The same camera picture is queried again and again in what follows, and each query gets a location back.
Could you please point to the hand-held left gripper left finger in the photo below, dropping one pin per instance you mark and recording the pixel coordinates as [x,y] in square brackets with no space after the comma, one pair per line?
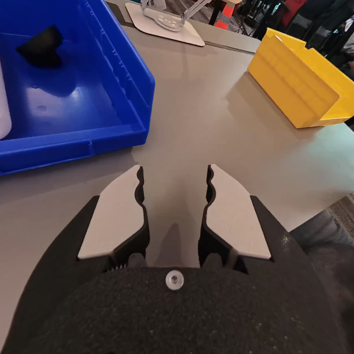
[113,218]

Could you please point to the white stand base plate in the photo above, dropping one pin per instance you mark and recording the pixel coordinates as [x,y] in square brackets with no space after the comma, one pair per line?
[188,36]

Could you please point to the yellow plastic bin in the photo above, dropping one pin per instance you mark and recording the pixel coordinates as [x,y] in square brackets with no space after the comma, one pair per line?
[290,83]

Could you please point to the blue plastic bin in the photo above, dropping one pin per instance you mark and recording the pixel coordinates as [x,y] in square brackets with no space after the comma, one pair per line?
[83,110]

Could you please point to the black bottle lid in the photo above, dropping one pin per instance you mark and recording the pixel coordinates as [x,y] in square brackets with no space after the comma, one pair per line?
[41,47]

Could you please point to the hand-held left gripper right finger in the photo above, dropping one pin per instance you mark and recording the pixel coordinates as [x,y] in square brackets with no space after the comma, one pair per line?
[235,221]

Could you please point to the orange traffic cone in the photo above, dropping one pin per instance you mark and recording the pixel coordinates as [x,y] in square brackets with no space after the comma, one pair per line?
[225,19]

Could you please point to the white plastic bottle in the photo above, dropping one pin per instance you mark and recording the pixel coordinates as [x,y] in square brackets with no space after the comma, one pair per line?
[4,110]

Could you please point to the person's grey trousers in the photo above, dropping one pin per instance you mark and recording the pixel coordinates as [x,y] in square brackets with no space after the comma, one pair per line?
[326,229]

